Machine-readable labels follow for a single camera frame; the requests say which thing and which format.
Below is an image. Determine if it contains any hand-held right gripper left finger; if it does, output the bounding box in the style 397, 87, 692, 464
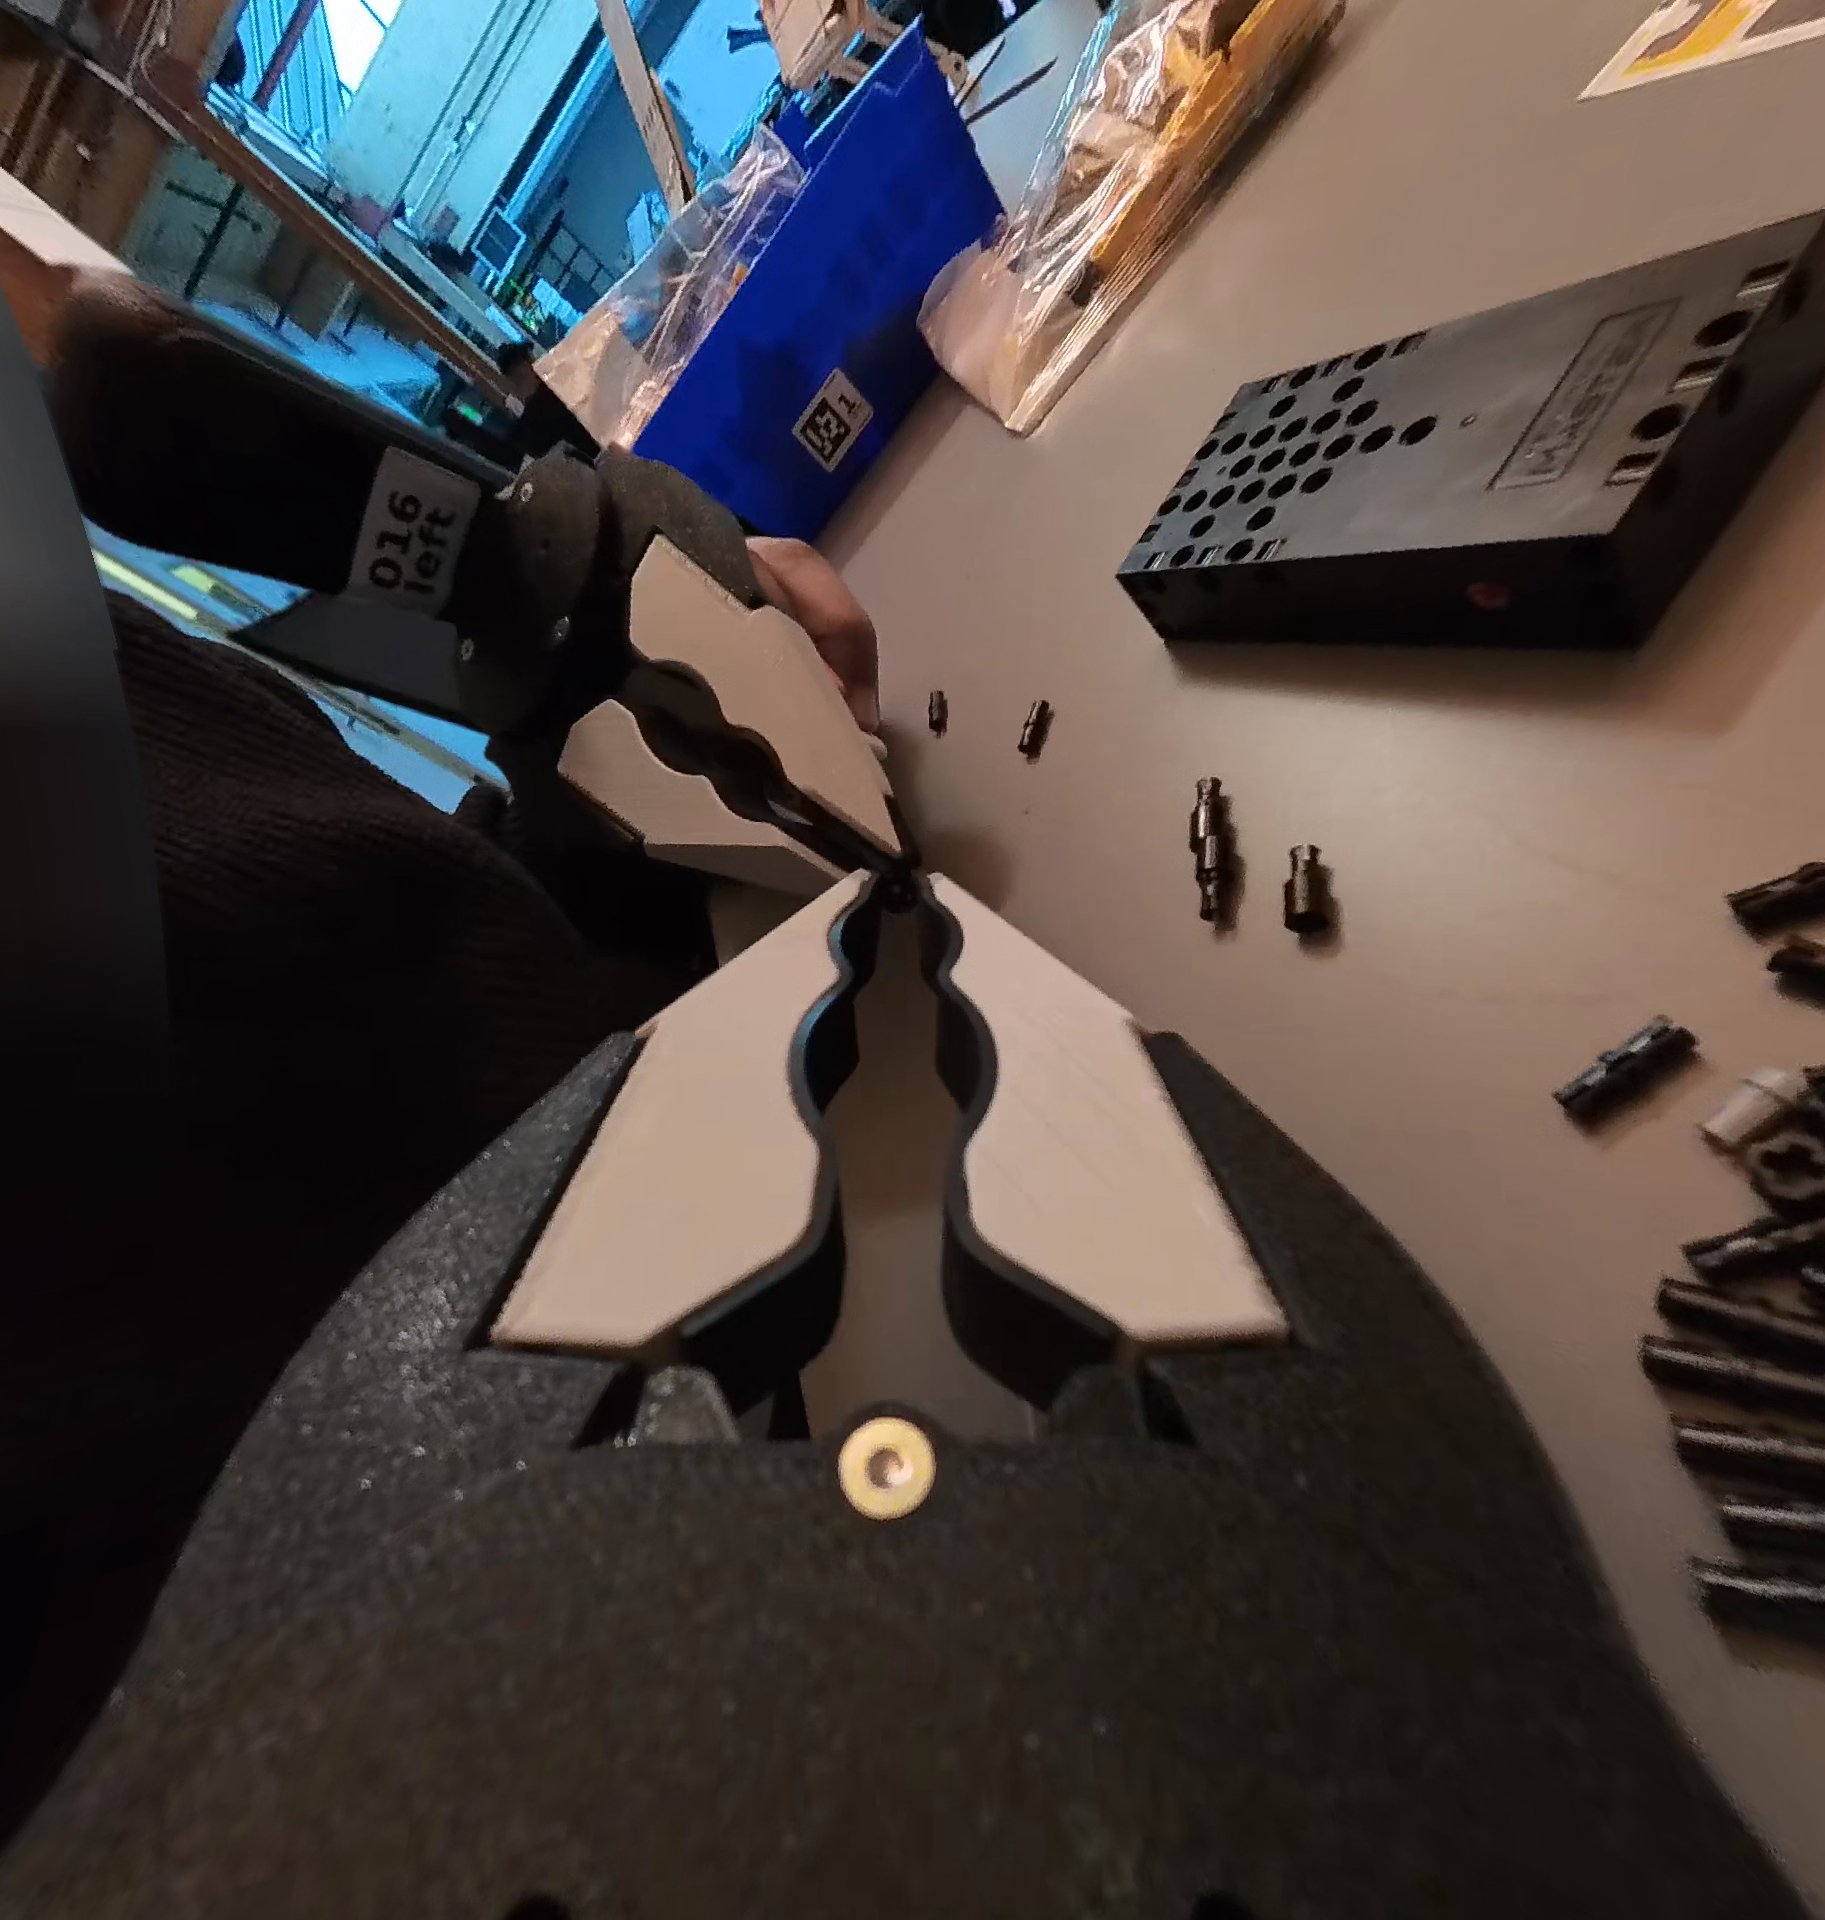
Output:
486, 871, 878, 1413

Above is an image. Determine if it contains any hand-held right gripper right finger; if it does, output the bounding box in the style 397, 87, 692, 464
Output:
922, 871, 1292, 1414

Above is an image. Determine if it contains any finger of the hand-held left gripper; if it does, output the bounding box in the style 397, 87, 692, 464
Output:
623, 539, 914, 871
557, 697, 873, 890

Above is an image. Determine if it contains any pile of small plastic pins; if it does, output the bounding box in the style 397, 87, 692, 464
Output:
1639, 840, 1825, 1653

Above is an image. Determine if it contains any person's left hand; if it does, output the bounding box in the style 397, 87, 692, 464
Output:
744, 539, 887, 738

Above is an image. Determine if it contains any long black joined pin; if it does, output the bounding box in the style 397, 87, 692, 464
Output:
1190, 777, 1244, 920

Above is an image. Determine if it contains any clear plastic bag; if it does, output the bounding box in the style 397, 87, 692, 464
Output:
534, 121, 810, 453

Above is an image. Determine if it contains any blue storage bin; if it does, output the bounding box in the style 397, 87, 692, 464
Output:
635, 21, 1004, 542

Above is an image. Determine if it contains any black ridged pin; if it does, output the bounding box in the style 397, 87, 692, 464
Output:
1554, 1019, 1700, 1118

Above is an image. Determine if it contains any clear bag of yellow parts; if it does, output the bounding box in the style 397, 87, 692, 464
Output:
919, 0, 1350, 437

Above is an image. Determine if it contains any black perforated plastic block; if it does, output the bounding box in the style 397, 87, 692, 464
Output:
1119, 207, 1825, 649

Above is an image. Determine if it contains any yellow sticker sheet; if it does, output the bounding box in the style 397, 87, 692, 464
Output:
1579, 0, 1825, 98

